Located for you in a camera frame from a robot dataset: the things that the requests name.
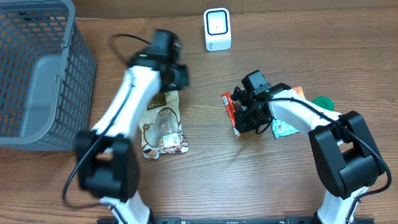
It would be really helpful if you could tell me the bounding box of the white brown snack bag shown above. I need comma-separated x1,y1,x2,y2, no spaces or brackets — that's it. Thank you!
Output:
139,91,189,159

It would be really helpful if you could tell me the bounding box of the white barcode scanner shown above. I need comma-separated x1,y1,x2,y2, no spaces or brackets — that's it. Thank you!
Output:
203,7,232,52

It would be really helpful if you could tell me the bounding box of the grey plastic shopping basket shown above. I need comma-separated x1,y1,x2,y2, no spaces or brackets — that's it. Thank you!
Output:
1,0,96,151

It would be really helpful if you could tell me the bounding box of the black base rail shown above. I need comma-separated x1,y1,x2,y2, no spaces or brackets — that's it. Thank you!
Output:
96,216,376,224

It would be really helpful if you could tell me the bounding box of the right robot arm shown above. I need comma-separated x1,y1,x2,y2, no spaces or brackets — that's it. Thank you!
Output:
223,70,392,223

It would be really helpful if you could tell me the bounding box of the orange tissue pack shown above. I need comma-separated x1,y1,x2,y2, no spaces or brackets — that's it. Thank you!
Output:
293,86,305,100

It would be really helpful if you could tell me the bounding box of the teal wet wipes pack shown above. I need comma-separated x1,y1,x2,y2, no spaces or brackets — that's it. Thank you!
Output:
271,119,299,139

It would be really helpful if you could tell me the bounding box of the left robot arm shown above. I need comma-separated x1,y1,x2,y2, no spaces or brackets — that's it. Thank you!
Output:
62,29,189,223

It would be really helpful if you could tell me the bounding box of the green lid jar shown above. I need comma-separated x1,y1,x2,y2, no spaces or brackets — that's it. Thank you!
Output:
312,96,335,111

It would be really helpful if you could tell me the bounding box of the red white snack bar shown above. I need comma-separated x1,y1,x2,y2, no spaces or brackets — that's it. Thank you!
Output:
221,92,241,137

